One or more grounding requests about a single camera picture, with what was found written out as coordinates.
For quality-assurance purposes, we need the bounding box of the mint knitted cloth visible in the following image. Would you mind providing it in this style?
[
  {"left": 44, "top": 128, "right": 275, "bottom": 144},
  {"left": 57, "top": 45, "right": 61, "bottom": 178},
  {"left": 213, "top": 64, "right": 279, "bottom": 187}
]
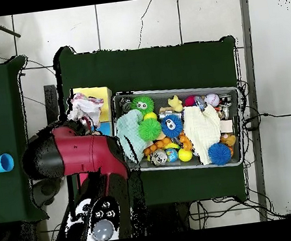
[{"left": 113, "top": 107, "right": 150, "bottom": 166}]

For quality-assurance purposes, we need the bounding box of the cream knitted cloth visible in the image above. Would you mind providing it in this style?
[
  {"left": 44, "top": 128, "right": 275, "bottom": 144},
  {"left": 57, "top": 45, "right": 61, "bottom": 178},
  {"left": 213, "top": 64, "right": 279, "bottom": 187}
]
[{"left": 180, "top": 102, "right": 227, "bottom": 168}]

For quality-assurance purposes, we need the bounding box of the white paper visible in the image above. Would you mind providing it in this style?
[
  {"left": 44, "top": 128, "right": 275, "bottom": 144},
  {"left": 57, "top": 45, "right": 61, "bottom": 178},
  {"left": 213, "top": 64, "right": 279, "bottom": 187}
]
[{"left": 64, "top": 89, "right": 107, "bottom": 131}]

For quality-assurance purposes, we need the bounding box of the shallow grey mesh bin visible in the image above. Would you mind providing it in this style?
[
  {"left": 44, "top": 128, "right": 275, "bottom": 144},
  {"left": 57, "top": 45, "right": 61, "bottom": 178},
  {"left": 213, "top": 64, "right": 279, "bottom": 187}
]
[{"left": 109, "top": 78, "right": 247, "bottom": 180}]

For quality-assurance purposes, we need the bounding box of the wooden box with three holes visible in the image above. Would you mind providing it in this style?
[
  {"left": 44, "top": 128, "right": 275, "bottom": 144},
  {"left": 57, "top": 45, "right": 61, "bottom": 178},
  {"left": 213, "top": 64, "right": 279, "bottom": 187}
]
[{"left": 66, "top": 83, "right": 124, "bottom": 196}]

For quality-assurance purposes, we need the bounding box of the yellow ball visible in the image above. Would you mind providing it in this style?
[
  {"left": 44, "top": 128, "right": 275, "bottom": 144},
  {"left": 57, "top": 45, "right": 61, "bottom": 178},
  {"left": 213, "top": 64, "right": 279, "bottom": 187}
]
[{"left": 143, "top": 111, "right": 158, "bottom": 122}]

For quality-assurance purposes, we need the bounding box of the green spiky googly-eyed ball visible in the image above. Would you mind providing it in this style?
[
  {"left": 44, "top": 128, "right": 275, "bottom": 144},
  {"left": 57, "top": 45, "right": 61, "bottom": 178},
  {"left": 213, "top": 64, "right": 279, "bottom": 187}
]
[{"left": 130, "top": 94, "right": 156, "bottom": 116}]

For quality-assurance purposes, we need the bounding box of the blue spiky googly-eyed ball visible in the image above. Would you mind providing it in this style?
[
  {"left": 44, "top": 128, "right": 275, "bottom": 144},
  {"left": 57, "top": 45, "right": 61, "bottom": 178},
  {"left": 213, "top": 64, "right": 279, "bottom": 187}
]
[
  {"left": 206, "top": 140, "right": 234, "bottom": 168},
  {"left": 159, "top": 112, "right": 186, "bottom": 140}
]

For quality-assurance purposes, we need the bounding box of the yellow foam toy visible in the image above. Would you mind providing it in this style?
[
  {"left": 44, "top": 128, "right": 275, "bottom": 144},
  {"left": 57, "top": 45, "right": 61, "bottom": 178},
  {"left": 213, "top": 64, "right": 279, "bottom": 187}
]
[{"left": 166, "top": 94, "right": 185, "bottom": 114}]

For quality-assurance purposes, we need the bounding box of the crushed silver can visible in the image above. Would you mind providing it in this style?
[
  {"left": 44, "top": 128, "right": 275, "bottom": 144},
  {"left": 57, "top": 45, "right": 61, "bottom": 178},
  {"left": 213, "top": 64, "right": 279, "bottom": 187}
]
[{"left": 149, "top": 148, "right": 169, "bottom": 167}]

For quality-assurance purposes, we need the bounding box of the globe print ball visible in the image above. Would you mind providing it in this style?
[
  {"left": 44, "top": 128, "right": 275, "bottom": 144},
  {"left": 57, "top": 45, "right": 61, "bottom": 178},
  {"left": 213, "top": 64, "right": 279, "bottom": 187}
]
[{"left": 164, "top": 147, "right": 180, "bottom": 163}]

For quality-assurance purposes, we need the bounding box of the white baseball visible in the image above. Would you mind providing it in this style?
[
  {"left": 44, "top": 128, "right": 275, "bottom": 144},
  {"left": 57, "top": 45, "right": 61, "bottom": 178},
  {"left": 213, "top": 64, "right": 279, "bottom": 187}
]
[{"left": 202, "top": 92, "right": 221, "bottom": 109}]

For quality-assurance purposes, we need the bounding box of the black upright panel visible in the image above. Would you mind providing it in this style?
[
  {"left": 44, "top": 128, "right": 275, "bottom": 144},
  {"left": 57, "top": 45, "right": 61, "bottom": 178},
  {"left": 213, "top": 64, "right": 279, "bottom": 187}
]
[{"left": 42, "top": 84, "right": 61, "bottom": 125}]

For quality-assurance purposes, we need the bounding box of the grey stand foot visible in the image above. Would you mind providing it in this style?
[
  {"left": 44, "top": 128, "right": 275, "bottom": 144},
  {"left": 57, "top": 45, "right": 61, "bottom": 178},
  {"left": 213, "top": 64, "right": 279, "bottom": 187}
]
[{"left": 30, "top": 177, "right": 64, "bottom": 208}]

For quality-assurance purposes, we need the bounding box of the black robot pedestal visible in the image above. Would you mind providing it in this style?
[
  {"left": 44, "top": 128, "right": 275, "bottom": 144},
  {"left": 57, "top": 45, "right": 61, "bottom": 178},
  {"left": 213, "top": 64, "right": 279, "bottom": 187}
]
[{"left": 146, "top": 201, "right": 193, "bottom": 235}]

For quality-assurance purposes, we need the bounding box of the black power cable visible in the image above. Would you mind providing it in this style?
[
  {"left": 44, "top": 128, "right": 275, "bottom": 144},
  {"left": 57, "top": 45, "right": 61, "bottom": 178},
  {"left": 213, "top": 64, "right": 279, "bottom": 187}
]
[{"left": 244, "top": 109, "right": 291, "bottom": 123}]

